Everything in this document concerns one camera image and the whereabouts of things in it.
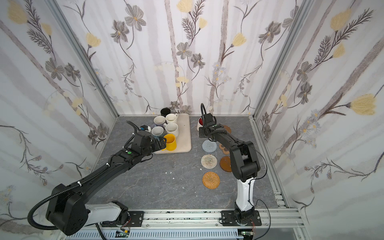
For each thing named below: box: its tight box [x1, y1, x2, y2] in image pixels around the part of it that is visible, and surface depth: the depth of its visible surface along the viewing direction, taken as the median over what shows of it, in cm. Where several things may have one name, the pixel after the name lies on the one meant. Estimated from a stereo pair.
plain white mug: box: [165, 113, 179, 124], surface depth 110 cm
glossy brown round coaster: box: [219, 156, 232, 172], surface depth 97 cm
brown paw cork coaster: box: [218, 143, 230, 155], surface depth 102 cm
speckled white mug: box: [163, 122, 179, 137], surface depth 104 cm
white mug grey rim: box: [153, 115, 166, 125], surface depth 111 cm
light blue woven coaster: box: [202, 139, 218, 153], surface depth 103 cm
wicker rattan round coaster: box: [202, 171, 221, 190], surface depth 90 cm
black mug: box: [160, 107, 171, 118], surface depth 114 cm
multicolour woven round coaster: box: [200, 154, 218, 169], surface depth 97 cm
